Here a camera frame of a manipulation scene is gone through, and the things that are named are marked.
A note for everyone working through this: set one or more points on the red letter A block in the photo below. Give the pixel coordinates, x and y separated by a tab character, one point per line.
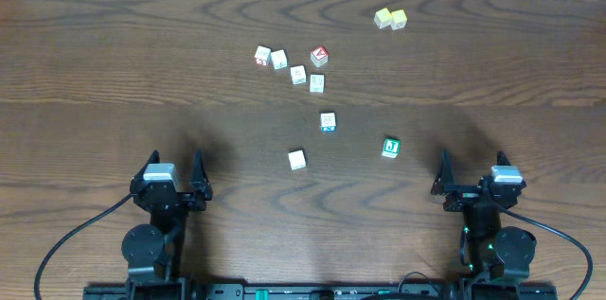
319	56

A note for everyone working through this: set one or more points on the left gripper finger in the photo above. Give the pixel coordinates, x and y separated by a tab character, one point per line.
198	179
153	159

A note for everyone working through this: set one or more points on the white block beside red-sided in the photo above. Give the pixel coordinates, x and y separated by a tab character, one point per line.
279	59

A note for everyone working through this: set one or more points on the white block red side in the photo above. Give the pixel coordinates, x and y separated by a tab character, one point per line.
263	55

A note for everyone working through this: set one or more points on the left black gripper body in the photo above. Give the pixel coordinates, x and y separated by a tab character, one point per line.
188	202

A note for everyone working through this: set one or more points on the yellow wooden block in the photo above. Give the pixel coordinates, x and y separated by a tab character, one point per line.
398	19
383	18

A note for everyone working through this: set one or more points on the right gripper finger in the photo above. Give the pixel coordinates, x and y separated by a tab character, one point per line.
444	182
501	159

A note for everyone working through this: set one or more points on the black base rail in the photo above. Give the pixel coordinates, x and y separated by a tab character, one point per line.
234	291

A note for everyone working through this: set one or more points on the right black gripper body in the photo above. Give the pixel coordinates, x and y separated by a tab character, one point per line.
464	195

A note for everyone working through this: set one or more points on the plain white wooden block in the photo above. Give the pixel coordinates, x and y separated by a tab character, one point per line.
297	159

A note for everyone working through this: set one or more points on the white block circle drawing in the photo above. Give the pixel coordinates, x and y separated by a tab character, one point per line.
317	83

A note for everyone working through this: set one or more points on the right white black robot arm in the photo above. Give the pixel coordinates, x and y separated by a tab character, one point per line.
498	256

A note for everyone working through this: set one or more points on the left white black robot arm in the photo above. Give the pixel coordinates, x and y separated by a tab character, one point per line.
154	250

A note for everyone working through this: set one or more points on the white block with drawing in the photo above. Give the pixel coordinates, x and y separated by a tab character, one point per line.
298	74

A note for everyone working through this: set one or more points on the right yellow wooden block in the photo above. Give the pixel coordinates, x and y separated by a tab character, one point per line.
398	19

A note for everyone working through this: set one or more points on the left yellow wooden block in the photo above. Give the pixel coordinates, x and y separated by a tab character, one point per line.
383	18

